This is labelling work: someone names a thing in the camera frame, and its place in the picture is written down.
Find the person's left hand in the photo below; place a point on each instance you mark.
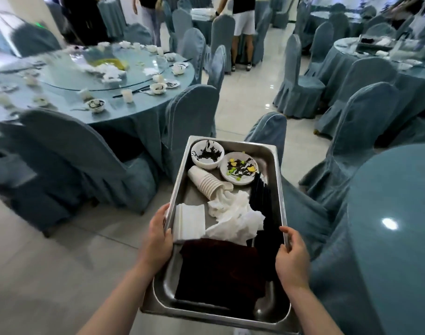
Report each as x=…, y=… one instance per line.
x=156, y=247

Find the person's right hand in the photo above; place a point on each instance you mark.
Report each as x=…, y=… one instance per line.
x=294, y=265

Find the bundle of black chopsticks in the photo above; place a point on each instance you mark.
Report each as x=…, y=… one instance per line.
x=265, y=240

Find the white napkin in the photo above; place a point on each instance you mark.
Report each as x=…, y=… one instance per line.
x=189, y=223

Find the metal tray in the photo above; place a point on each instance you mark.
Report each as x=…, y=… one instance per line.
x=189, y=197

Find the dark red cloth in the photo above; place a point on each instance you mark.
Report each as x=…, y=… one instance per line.
x=219, y=275

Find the white tissue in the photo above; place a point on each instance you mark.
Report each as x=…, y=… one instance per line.
x=233, y=223

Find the stack of white bowls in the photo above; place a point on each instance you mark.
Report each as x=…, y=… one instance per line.
x=205, y=166

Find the stack of white plates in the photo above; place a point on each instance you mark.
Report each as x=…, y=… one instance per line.
x=249, y=179

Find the green yellow food crumbs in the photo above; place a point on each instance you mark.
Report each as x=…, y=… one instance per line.
x=233, y=163

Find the person's left forearm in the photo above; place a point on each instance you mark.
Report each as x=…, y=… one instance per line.
x=114, y=307

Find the person's right forearm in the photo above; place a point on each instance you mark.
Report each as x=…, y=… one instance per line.
x=313, y=314

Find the round blue table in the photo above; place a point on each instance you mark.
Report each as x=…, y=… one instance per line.
x=390, y=258

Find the blue clothed background table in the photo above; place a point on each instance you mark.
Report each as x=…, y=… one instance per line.
x=408, y=87
x=142, y=136

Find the cluster of white dishes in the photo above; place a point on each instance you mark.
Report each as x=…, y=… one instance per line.
x=95, y=105
x=381, y=41

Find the pile of crumpled white tissues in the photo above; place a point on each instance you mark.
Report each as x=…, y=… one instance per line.
x=109, y=73

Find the round glass turntable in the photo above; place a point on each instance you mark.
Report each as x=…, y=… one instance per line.
x=69, y=81

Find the yellow round disc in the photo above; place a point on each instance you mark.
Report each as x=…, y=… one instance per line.
x=107, y=62

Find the cluster of blue background chairs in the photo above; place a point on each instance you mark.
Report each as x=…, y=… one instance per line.
x=223, y=34

